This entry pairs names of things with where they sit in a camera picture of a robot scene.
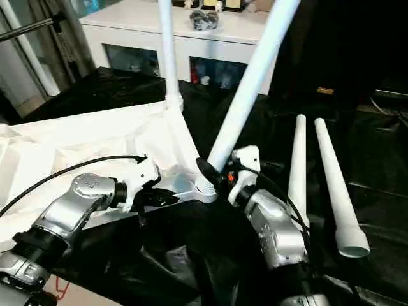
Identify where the white plastic table leg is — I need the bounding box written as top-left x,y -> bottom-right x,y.
194,0 -> 302,195
314,117 -> 372,259
157,0 -> 185,113
286,114 -> 311,231

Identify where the white plastic table top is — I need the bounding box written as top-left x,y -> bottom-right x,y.
0,101 -> 221,254

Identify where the black plastic mat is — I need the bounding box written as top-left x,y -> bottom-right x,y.
0,64 -> 408,306

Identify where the grey bundle on cabinet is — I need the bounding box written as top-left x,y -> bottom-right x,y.
189,8 -> 221,31

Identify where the white cabinet with glass doors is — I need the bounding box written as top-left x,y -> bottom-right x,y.
80,0 -> 281,95

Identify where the grey curtain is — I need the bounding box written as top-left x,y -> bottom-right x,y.
29,0 -> 96,80

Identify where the black tall cabinet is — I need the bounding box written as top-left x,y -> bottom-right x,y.
280,0 -> 408,96

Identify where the black flat device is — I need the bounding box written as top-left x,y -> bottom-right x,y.
372,88 -> 408,106

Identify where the grey metal pole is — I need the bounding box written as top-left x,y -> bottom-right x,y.
0,16 -> 64,44

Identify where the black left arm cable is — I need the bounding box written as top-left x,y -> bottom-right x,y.
0,155 -> 147,217

